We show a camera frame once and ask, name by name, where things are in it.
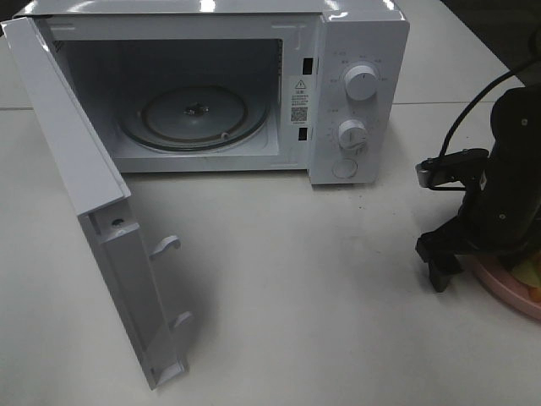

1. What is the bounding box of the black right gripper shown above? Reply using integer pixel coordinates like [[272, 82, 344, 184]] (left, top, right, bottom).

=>
[[415, 147, 540, 293]]

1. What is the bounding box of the pink round plate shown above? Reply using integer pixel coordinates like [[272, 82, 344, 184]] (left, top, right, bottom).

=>
[[462, 255, 540, 321]]

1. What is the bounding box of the toast sandwich with filling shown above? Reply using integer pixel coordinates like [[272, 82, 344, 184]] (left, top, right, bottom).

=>
[[511, 252, 540, 303]]

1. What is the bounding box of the round white door button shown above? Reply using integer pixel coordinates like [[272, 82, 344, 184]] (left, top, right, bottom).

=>
[[332, 158, 358, 178]]

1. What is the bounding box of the white microwave door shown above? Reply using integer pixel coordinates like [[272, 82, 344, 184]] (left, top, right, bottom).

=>
[[2, 17, 193, 389]]

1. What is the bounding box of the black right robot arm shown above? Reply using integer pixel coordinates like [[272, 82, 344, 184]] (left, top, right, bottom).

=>
[[415, 30, 540, 292]]

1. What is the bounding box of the lower white timer knob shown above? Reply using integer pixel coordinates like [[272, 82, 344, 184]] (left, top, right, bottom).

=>
[[338, 119, 368, 151]]

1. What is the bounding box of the upper white power knob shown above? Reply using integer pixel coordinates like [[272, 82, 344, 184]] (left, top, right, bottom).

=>
[[343, 63, 379, 102]]

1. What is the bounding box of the white microwave oven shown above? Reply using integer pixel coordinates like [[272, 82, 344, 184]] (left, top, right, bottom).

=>
[[9, 1, 410, 184]]

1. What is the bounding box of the white warning label sticker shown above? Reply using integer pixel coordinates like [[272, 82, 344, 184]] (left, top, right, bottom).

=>
[[287, 75, 313, 126]]

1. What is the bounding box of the glass microwave turntable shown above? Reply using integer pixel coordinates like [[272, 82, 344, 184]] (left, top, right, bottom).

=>
[[119, 85, 271, 152]]

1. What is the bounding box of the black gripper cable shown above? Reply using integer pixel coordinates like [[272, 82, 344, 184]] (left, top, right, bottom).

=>
[[429, 54, 541, 194]]

